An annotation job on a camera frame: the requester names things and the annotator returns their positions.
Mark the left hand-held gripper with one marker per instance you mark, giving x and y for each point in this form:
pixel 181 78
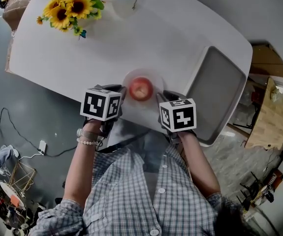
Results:
pixel 99 102

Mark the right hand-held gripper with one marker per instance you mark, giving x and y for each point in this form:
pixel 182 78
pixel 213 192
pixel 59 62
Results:
pixel 180 115

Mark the white round plate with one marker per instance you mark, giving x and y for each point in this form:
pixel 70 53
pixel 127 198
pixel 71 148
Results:
pixel 159 82

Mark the red apple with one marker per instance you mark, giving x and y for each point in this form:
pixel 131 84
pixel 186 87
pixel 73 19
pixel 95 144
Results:
pixel 141 88

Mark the person's right forearm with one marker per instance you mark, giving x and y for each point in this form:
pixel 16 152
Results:
pixel 200 166

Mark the person's left forearm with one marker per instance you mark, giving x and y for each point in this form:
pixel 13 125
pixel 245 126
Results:
pixel 81 171

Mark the silver wristwatch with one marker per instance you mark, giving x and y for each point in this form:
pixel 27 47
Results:
pixel 88 134

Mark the grey undershirt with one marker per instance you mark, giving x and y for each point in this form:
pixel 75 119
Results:
pixel 153 154

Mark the grey rectangular tray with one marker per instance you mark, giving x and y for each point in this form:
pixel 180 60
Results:
pixel 217 87

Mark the white patterned vase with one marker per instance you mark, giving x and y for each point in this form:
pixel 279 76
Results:
pixel 124 5

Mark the white power strip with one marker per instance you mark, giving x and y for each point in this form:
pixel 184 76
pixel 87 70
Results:
pixel 42 147

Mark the sunflower bouquet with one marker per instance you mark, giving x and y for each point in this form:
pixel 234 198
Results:
pixel 68 7

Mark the plaid checked shirt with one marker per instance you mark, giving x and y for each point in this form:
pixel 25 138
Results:
pixel 121 200

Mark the wooden board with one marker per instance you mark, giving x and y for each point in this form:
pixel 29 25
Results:
pixel 269 117

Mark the flat brown cardboard sheet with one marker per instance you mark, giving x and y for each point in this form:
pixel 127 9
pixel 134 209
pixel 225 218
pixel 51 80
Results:
pixel 269 60

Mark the brown cardboard box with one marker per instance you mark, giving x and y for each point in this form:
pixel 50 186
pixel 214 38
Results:
pixel 15 6

